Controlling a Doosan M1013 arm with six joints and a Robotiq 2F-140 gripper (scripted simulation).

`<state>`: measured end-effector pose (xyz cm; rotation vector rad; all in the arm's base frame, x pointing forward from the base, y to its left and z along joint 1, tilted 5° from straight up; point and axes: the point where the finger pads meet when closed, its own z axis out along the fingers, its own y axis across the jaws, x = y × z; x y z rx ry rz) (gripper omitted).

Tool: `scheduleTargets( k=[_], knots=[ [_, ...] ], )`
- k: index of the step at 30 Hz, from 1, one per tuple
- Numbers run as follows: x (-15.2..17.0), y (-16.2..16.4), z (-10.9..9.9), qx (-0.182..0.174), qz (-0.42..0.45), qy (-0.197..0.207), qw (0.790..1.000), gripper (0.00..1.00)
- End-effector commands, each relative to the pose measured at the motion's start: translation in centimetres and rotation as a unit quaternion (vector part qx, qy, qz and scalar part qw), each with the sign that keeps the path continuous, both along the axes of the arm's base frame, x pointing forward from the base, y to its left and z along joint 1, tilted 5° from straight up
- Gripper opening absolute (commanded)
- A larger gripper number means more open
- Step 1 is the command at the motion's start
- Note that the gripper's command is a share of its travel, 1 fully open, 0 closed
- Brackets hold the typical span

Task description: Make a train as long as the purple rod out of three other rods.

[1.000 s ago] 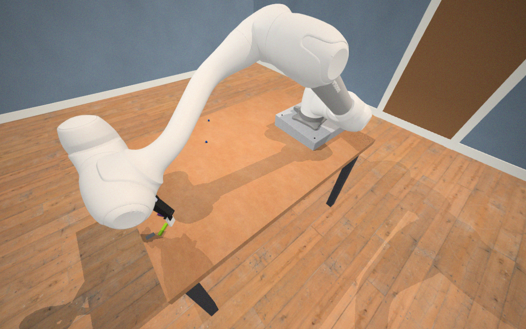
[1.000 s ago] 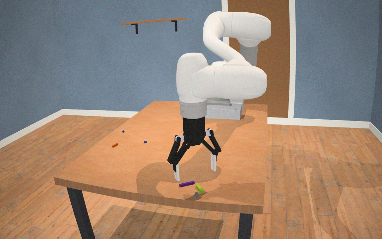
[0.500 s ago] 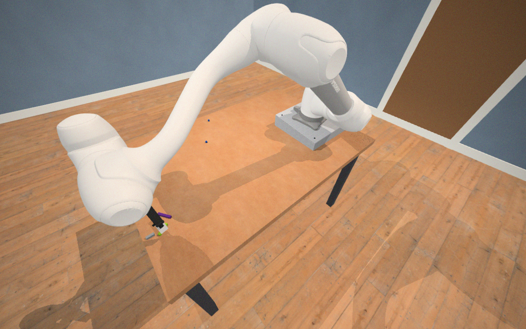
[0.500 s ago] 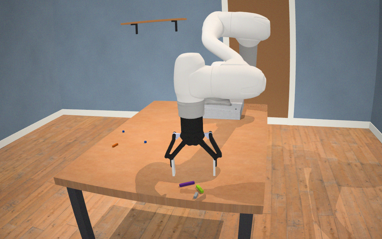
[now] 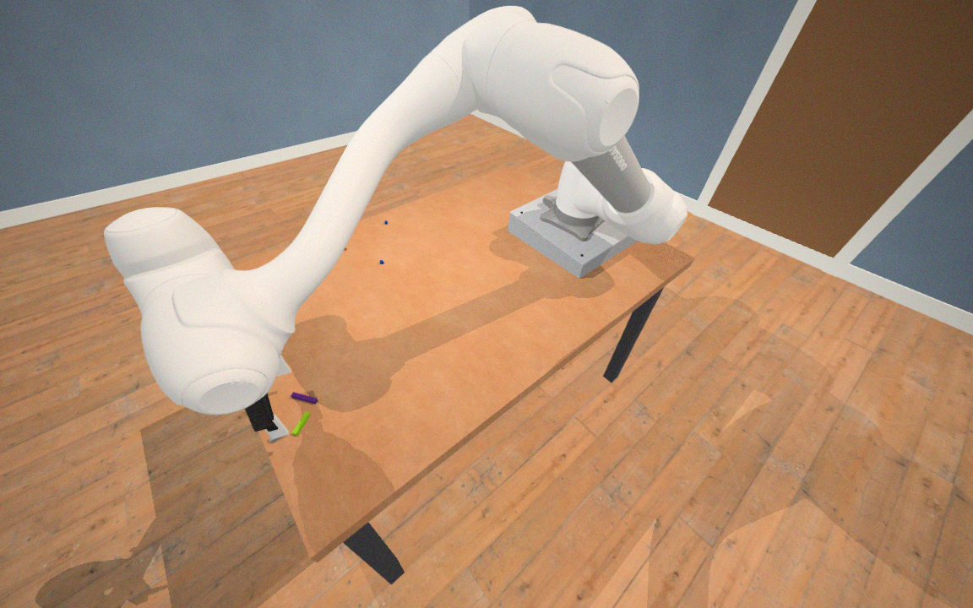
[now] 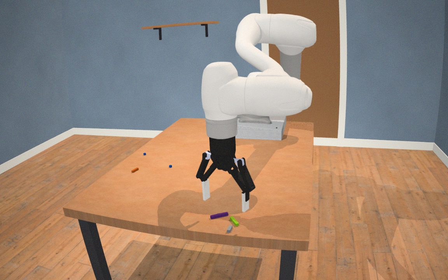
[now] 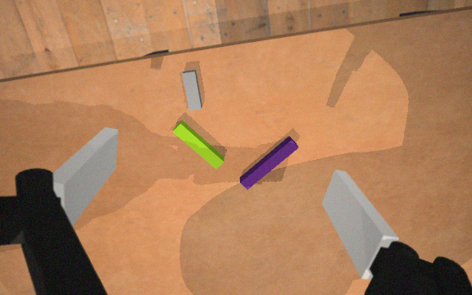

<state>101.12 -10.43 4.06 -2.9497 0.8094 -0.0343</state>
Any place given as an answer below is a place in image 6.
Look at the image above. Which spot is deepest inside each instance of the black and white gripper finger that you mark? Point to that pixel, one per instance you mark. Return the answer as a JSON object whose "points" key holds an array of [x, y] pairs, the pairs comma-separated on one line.
{"points": [[243, 179], [204, 177]]}

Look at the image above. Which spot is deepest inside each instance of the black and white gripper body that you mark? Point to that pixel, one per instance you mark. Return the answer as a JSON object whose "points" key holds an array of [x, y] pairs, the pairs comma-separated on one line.
{"points": [[223, 150]]}

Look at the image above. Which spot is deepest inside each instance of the purple rod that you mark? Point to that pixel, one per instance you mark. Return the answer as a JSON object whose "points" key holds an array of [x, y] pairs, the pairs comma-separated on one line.
{"points": [[219, 215]]}

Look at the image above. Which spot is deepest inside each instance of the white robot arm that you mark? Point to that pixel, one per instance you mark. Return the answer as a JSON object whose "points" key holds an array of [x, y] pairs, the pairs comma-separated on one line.
{"points": [[276, 91]]}

